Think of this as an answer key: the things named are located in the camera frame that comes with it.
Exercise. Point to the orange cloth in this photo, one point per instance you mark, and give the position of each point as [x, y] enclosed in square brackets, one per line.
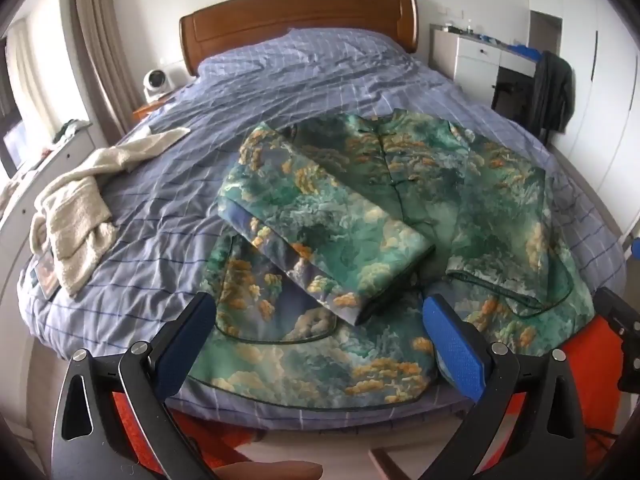
[210, 440]

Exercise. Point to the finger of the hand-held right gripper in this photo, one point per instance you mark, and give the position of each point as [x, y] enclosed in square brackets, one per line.
[627, 330]

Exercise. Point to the green printed quilted jacket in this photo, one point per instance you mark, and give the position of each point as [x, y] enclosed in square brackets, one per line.
[350, 210]

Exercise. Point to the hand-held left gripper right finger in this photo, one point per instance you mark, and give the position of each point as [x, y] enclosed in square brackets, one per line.
[455, 345]

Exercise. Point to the brown wooden headboard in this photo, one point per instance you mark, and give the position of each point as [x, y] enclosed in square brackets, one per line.
[280, 20]

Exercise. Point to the beige curtain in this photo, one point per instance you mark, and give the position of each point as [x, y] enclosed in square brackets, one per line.
[105, 35]

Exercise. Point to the wooden nightstand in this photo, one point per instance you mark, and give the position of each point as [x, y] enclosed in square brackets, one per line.
[147, 108]

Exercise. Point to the cream fleece blanket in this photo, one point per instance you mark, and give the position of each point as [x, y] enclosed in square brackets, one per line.
[75, 210]

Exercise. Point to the white wardrobe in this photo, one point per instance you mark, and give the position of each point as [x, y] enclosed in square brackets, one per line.
[600, 85]

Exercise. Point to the blue item on desk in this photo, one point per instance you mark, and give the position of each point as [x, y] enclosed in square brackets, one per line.
[525, 51]

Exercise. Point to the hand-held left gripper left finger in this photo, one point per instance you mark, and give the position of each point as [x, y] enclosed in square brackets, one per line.
[187, 340]

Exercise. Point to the white round fan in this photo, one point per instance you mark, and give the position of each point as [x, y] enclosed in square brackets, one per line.
[157, 83]

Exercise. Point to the green item on windowsill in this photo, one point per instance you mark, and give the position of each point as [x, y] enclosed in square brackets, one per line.
[70, 129]

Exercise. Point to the bed with blue checked duvet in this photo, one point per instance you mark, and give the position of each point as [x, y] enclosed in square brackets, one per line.
[300, 85]

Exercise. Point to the small book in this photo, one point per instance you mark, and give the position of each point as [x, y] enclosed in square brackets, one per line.
[45, 275]

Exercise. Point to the dark jacket on chair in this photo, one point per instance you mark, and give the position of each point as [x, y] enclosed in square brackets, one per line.
[552, 95]

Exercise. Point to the white desk with drawers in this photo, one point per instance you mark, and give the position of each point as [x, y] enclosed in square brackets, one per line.
[470, 60]

